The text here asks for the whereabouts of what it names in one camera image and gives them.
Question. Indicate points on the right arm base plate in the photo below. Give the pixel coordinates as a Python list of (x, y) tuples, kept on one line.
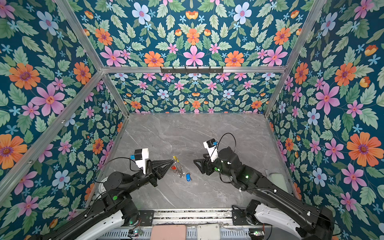
[(241, 218)]

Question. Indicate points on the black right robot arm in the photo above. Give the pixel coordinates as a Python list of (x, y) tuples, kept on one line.
[(304, 221)]

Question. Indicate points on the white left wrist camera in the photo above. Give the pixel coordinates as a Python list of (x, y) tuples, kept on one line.
[(140, 157)]

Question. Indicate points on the aluminium front rail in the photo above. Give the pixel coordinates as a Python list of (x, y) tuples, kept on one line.
[(223, 216)]

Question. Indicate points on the white analog alarm clock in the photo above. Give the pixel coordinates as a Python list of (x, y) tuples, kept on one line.
[(101, 187)]

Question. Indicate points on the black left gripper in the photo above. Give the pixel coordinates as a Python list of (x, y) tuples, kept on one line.
[(150, 173)]

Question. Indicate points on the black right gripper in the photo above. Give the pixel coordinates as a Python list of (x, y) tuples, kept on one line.
[(205, 163)]

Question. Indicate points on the pink box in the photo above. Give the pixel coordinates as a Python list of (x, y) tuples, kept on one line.
[(169, 232)]

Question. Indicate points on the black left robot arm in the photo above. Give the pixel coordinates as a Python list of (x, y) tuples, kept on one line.
[(114, 207)]

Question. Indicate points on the white box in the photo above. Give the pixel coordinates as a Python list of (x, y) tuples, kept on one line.
[(208, 232)]

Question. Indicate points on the black wall hook rail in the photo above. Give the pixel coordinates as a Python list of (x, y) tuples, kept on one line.
[(192, 70)]

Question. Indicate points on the green circuit board right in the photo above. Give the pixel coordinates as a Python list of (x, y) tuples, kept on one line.
[(256, 235)]

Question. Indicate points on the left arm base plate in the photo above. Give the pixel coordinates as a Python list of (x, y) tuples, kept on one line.
[(143, 218)]

